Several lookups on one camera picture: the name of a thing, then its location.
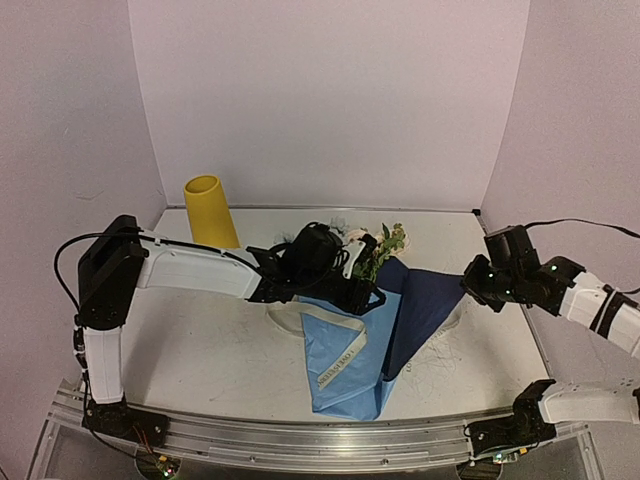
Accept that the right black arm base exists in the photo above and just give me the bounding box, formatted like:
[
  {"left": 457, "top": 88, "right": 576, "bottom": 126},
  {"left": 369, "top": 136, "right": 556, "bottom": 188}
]
[{"left": 467, "top": 379, "right": 556, "bottom": 458}]

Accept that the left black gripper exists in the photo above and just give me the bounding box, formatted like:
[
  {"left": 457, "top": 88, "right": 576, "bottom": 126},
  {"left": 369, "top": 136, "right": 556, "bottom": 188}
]
[{"left": 301, "top": 272, "right": 390, "bottom": 319}]

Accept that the blue wrapping paper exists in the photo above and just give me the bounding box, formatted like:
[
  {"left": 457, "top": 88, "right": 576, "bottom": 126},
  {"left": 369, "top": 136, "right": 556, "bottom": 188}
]
[{"left": 300, "top": 257, "right": 465, "bottom": 421}]

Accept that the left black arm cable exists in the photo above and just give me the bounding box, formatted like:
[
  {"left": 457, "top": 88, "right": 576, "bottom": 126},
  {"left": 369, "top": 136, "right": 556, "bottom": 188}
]
[{"left": 53, "top": 230, "right": 141, "bottom": 321}]

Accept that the cream printed ribbon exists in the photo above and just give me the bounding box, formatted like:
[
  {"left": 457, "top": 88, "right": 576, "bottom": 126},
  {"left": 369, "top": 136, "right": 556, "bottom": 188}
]
[{"left": 267, "top": 304, "right": 369, "bottom": 391}]

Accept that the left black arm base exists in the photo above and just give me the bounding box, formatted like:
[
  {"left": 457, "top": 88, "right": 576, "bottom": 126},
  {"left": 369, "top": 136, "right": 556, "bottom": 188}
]
[{"left": 82, "top": 398, "right": 169, "bottom": 448}]

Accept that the artificial flower bunch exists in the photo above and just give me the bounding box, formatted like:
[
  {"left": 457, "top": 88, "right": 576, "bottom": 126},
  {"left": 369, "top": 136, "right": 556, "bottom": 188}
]
[{"left": 329, "top": 217, "right": 410, "bottom": 282}]

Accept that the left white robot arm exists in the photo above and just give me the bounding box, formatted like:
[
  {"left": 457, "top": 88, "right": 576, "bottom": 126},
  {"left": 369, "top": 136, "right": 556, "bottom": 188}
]
[{"left": 70, "top": 215, "right": 388, "bottom": 437}]

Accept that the yellow plastic vase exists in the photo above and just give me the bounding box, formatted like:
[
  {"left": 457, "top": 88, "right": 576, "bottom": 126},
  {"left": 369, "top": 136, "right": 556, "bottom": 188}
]
[{"left": 183, "top": 175, "right": 241, "bottom": 249}]

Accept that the right black camera cable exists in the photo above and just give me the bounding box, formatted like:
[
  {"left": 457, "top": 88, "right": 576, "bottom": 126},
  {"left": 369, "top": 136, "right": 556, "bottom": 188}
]
[{"left": 524, "top": 217, "right": 640, "bottom": 294}]

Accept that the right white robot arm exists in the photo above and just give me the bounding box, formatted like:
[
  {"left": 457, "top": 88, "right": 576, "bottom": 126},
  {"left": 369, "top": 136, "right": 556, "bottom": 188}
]
[{"left": 462, "top": 224, "right": 639, "bottom": 449}]

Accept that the aluminium front rail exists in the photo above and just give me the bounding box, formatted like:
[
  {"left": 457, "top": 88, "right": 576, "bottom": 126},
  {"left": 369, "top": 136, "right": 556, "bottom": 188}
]
[{"left": 47, "top": 379, "right": 586, "bottom": 474}]

